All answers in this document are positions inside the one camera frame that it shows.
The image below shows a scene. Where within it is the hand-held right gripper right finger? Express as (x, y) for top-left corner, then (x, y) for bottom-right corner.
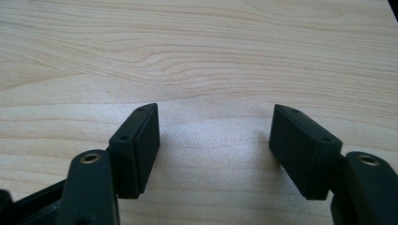
(268, 103), (344, 201)

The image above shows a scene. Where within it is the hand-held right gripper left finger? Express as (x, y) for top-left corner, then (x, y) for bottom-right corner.
(108, 102), (161, 200)

